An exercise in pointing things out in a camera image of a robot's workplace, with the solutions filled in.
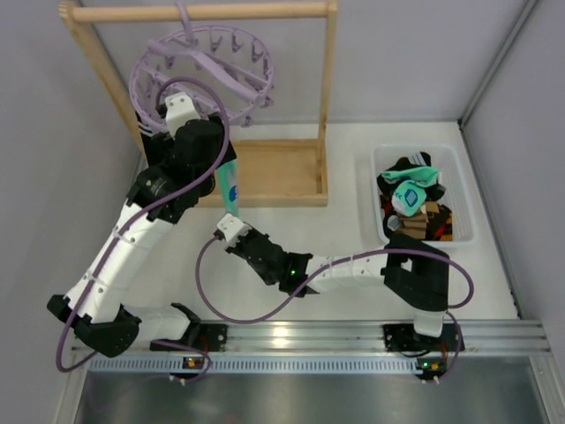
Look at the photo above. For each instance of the black sock white stripes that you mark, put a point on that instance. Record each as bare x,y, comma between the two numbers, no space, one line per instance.
391,224

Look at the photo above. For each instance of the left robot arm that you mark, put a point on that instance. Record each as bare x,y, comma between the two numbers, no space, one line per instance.
170,184

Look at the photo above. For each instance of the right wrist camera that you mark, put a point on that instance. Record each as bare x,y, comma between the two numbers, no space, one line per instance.
230,228

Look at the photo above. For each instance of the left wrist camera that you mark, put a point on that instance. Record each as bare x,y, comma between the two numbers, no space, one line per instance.
177,110

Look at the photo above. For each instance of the wooden hanger rack frame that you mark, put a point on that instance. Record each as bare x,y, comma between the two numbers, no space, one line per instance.
273,172

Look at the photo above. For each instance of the teal patterned sock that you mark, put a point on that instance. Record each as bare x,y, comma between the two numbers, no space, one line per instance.
227,178
410,187

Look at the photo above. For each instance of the black sock grey blue marks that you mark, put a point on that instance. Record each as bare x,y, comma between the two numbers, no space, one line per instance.
434,193

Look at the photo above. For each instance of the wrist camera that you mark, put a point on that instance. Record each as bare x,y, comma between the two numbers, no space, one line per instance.
230,228
177,110

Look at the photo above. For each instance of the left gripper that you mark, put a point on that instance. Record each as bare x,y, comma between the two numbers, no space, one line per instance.
147,133

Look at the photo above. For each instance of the white plastic basket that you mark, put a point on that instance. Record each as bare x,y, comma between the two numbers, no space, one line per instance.
457,197

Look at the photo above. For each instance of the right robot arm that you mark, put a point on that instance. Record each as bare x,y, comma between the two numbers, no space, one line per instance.
414,271

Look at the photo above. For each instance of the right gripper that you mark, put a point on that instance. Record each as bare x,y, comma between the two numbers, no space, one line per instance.
240,246

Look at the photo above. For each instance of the thin black sock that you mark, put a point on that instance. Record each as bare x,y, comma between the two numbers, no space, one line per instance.
148,132

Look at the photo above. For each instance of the aluminium mounting rail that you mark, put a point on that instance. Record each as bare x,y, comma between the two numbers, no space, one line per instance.
341,348

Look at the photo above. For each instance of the purple round clip hanger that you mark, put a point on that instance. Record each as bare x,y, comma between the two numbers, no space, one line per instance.
233,62

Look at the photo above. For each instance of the brown cream striped sock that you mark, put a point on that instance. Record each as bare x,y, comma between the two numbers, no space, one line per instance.
424,224

